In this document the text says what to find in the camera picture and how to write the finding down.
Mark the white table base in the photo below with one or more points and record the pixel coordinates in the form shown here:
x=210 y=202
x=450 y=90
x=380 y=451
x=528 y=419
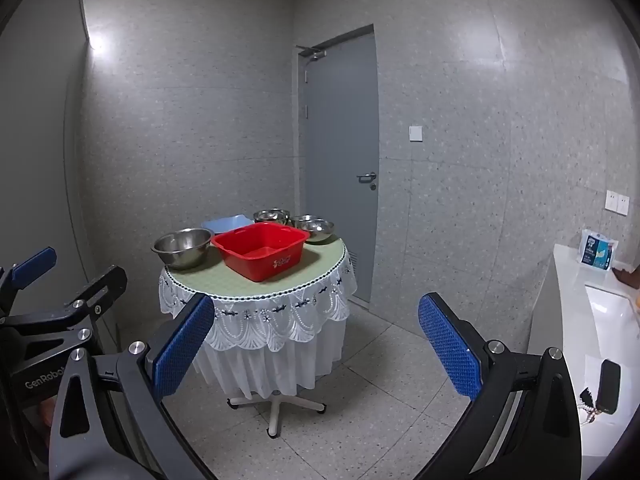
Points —
x=274 y=407

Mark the person's left hand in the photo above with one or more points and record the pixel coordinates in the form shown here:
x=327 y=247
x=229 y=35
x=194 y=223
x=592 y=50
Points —
x=47 y=412

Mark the large steel bowl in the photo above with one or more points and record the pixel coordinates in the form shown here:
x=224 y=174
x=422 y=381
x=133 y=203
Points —
x=182 y=250

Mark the medium steel bowl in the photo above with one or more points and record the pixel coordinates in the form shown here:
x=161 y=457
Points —
x=318 y=232

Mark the grey door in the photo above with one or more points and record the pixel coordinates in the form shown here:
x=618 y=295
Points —
x=340 y=160

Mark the black key fob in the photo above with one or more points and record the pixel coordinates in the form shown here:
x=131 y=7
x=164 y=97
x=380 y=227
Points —
x=609 y=386

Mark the white counter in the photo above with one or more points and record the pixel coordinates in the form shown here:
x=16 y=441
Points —
x=562 y=300

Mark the white sink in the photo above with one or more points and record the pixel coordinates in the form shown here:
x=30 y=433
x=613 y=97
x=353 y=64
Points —
x=612 y=312

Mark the blue tissue packet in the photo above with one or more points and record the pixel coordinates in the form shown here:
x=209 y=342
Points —
x=597 y=251

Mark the green round table mat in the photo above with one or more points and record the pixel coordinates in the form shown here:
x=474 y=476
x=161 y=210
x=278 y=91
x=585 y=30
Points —
x=210 y=280

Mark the white wall socket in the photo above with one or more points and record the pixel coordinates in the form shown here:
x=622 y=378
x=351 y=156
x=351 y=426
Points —
x=616 y=203

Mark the red plastic basin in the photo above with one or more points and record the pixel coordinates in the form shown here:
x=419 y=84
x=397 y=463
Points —
x=260 y=250

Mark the door closer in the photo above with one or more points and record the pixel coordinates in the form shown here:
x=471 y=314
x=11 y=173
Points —
x=312 y=52

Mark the small steel bowl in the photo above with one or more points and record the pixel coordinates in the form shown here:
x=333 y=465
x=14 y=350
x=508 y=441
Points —
x=300 y=220
x=271 y=216

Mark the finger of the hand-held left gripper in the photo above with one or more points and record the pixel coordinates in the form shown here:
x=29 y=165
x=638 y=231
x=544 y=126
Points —
x=102 y=285
x=32 y=265

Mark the blue plastic basin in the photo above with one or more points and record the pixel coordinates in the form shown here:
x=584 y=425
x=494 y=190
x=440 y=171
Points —
x=225 y=224

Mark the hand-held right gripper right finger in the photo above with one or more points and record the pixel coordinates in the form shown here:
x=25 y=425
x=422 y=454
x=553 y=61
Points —
x=450 y=347

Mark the white light switch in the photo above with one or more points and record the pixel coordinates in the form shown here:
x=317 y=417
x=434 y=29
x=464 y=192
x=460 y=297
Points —
x=415 y=133

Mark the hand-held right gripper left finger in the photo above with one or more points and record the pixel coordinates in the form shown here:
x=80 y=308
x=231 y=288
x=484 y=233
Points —
x=182 y=347

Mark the white lace tablecloth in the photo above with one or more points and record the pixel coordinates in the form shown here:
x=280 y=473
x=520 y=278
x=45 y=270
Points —
x=280 y=330

